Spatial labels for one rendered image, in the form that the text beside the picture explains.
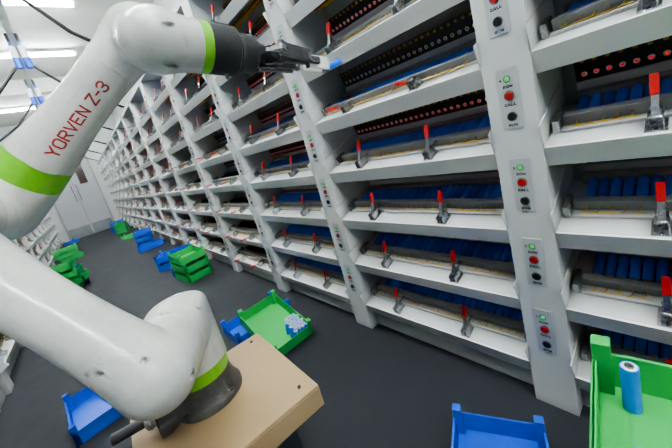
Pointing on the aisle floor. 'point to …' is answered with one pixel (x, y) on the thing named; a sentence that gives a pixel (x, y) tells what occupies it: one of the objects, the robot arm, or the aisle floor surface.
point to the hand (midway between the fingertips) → (314, 63)
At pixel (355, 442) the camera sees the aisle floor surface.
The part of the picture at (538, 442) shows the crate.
